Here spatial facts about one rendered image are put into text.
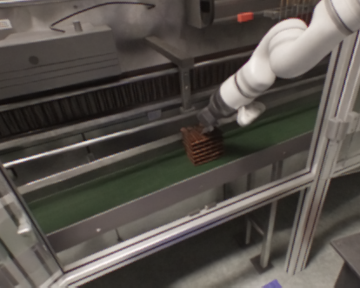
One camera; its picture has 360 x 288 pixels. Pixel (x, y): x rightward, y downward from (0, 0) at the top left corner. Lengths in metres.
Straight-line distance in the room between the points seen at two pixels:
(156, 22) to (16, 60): 0.51
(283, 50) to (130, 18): 0.59
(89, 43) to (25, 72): 0.14
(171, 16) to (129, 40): 0.17
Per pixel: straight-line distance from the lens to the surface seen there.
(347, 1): 0.47
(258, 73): 0.54
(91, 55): 0.62
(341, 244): 0.83
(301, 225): 1.11
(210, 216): 0.76
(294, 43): 0.47
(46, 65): 0.62
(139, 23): 0.95
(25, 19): 0.93
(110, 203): 0.73
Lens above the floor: 1.18
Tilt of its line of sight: 32 degrees down
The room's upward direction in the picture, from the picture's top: 6 degrees counter-clockwise
